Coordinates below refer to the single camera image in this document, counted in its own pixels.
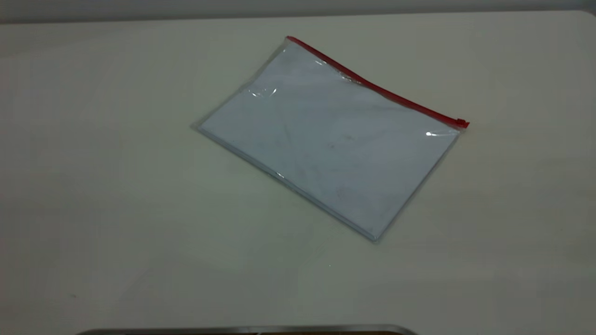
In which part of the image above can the clear plastic zipper bag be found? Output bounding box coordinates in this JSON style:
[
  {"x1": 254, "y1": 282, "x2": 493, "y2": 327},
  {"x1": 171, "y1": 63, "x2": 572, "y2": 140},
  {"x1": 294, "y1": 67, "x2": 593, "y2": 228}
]
[{"x1": 192, "y1": 36, "x2": 470, "y2": 242}]

